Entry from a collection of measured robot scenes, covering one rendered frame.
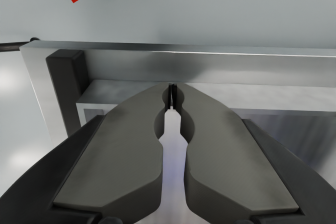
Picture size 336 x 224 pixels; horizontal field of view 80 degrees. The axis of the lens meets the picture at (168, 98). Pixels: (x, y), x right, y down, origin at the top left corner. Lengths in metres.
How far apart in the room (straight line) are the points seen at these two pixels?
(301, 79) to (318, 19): 1.07
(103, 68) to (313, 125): 0.18
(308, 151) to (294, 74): 0.09
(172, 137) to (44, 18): 1.07
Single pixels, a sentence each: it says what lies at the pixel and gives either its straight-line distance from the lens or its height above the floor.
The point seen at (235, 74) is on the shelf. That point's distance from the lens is 0.16.
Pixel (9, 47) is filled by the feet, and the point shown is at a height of 0.10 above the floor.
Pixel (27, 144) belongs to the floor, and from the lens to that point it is 1.70.
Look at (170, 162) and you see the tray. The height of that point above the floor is 0.88.
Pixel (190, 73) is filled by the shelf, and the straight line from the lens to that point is 0.16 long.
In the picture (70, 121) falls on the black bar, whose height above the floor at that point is 0.90.
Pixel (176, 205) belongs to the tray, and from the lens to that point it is 0.27.
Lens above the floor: 1.02
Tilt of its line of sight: 60 degrees down
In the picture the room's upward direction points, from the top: 179 degrees counter-clockwise
